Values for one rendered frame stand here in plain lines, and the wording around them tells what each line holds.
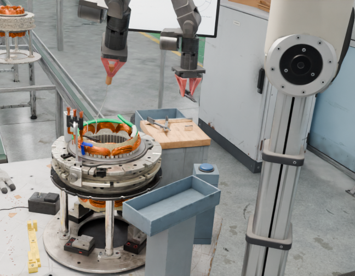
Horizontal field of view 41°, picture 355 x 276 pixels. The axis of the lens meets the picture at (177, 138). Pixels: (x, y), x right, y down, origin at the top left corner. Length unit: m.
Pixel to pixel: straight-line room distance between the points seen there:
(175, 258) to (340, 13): 0.72
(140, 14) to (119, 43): 1.14
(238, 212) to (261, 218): 1.91
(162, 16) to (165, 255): 1.39
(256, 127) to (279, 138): 2.43
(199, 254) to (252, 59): 2.37
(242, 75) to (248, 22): 0.40
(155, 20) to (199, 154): 0.95
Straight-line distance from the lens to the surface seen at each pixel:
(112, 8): 1.16
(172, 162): 1.59
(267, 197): 1.33
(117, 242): 1.55
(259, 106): 3.63
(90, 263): 1.44
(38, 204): 1.69
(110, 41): 1.25
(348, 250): 3.15
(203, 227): 1.53
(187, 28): 1.54
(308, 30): 1.12
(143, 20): 2.38
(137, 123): 1.79
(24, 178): 1.94
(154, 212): 1.25
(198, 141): 1.59
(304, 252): 3.02
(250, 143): 3.78
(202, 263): 1.49
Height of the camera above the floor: 1.69
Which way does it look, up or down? 23 degrees down
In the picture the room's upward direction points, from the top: 4 degrees clockwise
